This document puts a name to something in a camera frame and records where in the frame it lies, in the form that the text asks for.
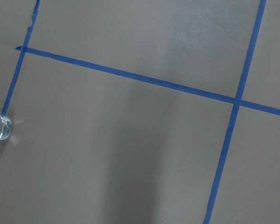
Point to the clear glass cup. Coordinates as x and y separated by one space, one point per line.
6 127

